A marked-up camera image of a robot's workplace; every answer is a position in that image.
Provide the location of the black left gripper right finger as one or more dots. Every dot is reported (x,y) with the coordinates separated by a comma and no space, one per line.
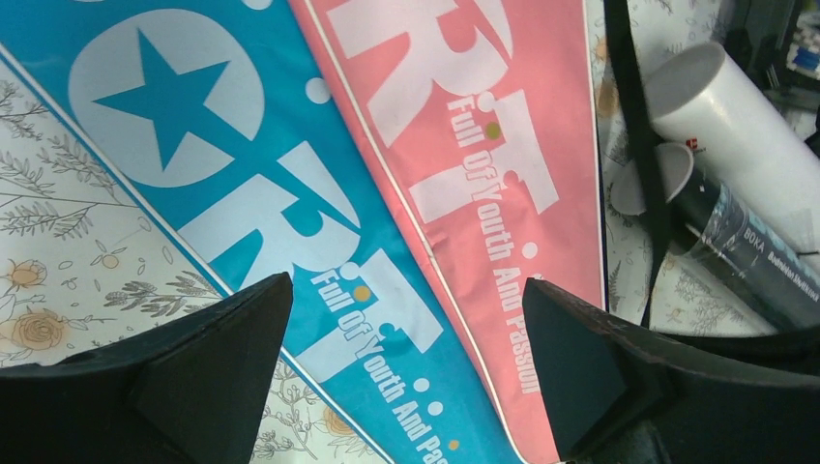
(615,392)

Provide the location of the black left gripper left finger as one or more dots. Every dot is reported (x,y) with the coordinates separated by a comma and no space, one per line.
(192,390)

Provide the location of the black shuttlecock tube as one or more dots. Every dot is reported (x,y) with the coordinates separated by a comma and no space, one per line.
(689,212)

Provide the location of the blue racket cover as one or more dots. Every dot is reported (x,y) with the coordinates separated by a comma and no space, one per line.
(215,116)

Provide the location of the white cardboard tube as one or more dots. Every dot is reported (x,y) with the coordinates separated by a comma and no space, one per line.
(702,98)

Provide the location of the pink racket cover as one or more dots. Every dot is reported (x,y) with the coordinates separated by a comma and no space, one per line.
(476,121)

